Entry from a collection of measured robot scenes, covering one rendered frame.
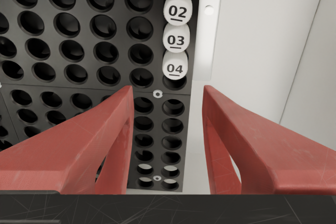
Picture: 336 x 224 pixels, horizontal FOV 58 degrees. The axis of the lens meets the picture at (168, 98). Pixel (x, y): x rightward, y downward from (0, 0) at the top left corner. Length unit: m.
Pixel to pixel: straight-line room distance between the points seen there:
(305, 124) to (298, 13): 0.07
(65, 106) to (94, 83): 0.03
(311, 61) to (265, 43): 0.03
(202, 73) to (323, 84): 0.08
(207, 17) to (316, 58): 0.08
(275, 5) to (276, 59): 0.04
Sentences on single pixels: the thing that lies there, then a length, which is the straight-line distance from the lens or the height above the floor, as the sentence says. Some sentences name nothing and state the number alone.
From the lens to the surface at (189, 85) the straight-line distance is 0.17.
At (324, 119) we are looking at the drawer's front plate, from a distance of 0.20.
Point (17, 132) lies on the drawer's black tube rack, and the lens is 0.22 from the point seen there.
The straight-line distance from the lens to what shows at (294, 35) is 0.23.
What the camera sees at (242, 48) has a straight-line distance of 0.23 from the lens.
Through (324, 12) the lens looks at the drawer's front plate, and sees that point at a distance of 0.22.
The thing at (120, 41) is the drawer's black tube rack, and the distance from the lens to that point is 0.16.
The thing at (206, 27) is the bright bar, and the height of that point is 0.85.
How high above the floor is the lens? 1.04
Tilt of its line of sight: 53 degrees down
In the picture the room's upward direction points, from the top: 174 degrees counter-clockwise
